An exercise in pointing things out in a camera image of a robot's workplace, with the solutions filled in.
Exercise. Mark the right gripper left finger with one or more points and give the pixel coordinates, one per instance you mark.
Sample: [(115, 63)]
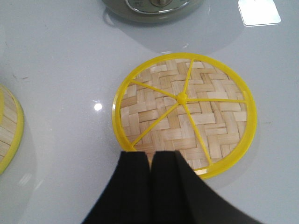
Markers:
[(126, 198)]

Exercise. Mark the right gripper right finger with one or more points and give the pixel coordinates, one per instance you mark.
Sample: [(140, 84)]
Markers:
[(179, 196)]

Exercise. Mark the woven bamboo steamer lid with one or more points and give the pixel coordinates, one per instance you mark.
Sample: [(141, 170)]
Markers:
[(190, 103)]

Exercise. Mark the center bamboo steamer basket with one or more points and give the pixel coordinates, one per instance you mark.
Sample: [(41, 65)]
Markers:
[(11, 126)]

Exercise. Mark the grey electric cooking pot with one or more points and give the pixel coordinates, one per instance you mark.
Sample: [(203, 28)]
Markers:
[(152, 11)]

